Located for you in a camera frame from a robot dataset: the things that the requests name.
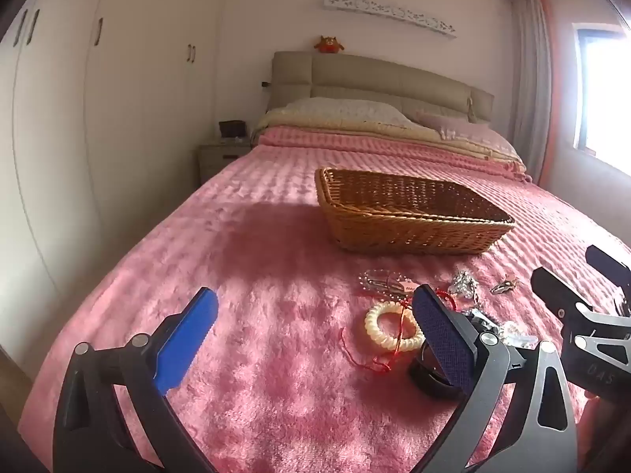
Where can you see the silver sparkly ornament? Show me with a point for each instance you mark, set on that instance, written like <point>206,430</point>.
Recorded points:
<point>464,286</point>

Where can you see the black band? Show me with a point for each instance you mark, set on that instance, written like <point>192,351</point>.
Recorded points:
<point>429,384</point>

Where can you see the beige padded headboard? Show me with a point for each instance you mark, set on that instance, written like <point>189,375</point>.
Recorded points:
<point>384,79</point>

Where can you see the silver snap hair clip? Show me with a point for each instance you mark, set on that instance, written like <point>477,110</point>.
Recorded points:
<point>379,284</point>

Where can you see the person's right hand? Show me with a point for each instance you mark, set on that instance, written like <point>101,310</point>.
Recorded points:
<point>590,419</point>

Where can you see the white wardrobe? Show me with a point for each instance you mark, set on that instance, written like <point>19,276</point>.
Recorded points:
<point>98,133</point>

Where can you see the small bronze metal clip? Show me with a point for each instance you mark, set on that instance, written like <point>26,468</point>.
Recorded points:
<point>504,286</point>

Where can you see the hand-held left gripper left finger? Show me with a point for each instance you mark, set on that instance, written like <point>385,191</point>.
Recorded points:
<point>190,340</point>

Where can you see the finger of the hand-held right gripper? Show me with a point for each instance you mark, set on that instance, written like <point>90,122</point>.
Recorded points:
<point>604,260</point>
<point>552,288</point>

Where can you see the orange curtain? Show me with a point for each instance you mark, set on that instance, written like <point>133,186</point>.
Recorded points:
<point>552,108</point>

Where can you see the white pillow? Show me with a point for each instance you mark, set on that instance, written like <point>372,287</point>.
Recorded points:
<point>345,108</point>

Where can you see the window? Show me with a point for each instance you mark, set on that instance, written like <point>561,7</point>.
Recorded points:
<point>604,98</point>

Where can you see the black sparkly hair accessory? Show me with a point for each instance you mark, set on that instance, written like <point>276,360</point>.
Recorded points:
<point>485,320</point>

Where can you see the pink fluffy blanket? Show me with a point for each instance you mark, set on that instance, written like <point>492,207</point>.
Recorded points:
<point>246,281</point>

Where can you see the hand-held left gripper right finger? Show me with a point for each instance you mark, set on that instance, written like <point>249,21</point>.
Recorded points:
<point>443,342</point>

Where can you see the cream folded quilt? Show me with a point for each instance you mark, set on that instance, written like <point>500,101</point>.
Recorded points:
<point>394,130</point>

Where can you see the orange plush toy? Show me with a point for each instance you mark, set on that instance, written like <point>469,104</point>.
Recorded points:
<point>329,44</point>

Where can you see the white carved wall decoration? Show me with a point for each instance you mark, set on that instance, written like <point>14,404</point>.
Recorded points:
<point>389,12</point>

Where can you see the grey curtain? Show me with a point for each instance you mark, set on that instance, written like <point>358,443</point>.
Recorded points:
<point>527,69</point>

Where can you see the pink pillow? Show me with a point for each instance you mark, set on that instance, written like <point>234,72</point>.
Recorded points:
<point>468,130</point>

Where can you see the dark box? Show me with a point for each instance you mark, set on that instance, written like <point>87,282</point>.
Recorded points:
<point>231,128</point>

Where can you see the beige nightstand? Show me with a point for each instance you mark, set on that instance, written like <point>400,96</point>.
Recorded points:
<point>217,162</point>

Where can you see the brown wicker basket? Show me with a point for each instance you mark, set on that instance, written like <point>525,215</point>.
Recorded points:
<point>419,229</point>

